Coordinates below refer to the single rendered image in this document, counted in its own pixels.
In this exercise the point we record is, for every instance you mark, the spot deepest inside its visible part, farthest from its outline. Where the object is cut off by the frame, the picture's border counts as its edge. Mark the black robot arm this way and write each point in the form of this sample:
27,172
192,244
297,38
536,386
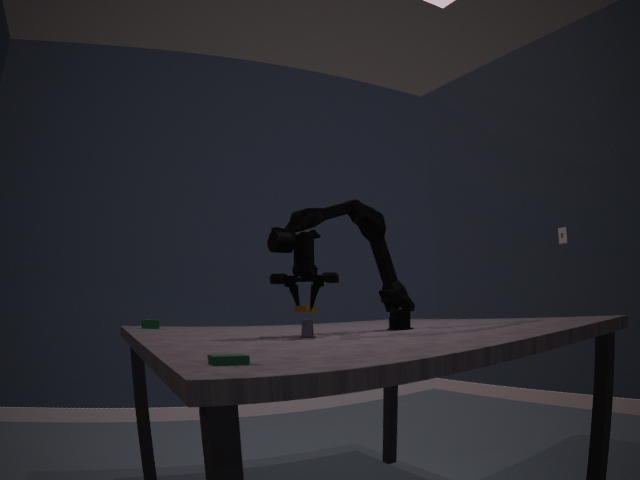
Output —
372,226

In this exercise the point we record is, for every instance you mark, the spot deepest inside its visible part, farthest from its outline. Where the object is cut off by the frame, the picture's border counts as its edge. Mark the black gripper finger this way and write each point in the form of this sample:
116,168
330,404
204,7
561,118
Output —
314,290
294,291

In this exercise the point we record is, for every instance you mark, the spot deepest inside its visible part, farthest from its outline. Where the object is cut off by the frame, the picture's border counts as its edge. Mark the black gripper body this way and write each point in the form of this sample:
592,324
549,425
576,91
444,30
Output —
304,266

